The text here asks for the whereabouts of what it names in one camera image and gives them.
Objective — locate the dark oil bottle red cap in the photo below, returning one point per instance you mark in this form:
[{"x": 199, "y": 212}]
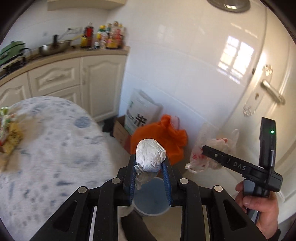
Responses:
[{"x": 86, "y": 39}]

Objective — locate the white rice sack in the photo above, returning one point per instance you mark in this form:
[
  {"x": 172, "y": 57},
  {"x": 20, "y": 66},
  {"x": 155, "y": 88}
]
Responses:
[{"x": 141, "y": 111}]

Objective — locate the green electric cooker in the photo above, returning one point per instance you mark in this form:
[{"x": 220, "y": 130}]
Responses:
[{"x": 12, "y": 51}]

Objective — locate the steel wok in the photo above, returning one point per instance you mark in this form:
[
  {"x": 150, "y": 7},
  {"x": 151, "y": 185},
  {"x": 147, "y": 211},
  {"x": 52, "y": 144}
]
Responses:
[{"x": 57, "y": 46}]

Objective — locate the clear plastic bag red print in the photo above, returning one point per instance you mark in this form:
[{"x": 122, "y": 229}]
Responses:
[{"x": 207, "y": 137}]

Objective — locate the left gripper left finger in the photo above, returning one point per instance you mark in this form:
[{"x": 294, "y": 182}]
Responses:
[{"x": 129, "y": 180}]

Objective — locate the cream kitchen cabinets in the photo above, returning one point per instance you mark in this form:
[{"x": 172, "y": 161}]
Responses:
[{"x": 90, "y": 78}]

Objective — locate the person's right hand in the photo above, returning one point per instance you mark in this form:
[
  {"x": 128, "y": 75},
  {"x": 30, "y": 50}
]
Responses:
[{"x": 268, "y": 208}]

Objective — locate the round ceiling lamp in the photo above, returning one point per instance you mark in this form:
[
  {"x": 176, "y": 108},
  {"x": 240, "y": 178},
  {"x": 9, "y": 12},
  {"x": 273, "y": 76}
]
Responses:
[{"x": 234, "y": 6}]

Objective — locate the black gas stove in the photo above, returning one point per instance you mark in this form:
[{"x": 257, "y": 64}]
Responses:
[{"x": 12, "y": 66}]

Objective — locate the brown cardboard box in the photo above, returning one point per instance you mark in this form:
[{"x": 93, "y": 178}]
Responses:
[{"x": 121, "y": 134}]

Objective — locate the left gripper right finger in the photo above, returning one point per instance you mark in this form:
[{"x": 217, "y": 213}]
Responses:
[{"x": 170, "y": 179}]

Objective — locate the white paper ball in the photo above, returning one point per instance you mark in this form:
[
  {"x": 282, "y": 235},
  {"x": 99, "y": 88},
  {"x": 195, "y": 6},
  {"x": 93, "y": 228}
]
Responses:
[{"x": 148, "y": 159}]

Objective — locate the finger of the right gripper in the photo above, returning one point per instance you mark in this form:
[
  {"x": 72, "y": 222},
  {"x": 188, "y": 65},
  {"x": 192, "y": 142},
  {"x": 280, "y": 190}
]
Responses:
[{"x": 235, "y": 164}]

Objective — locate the snack wrappers pile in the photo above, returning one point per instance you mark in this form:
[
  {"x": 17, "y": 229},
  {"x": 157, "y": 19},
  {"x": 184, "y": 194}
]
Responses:
[{"x": 11, "y": 133}]

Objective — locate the silver door handle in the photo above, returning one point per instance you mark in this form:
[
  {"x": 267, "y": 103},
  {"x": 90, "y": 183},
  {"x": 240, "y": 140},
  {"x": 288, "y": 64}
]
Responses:
[{"x": 263, "y": 86}]

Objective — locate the white door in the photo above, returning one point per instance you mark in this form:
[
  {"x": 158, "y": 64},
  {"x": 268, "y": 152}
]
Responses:
[{"x": 279, "y": 52}]

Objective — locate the cluster of condiment bottles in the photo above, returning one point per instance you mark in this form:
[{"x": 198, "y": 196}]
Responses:
[{"x": 110, "y": 36}]

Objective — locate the orange plastic bag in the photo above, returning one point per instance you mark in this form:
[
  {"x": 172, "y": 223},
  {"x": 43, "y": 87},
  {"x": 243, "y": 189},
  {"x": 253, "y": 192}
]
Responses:
[{"x": 173, "y": 140}]

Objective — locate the blue trash bin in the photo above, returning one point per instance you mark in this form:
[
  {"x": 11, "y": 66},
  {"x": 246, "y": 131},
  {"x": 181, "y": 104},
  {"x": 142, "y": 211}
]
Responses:
[{"x": 151, "y": 199}]

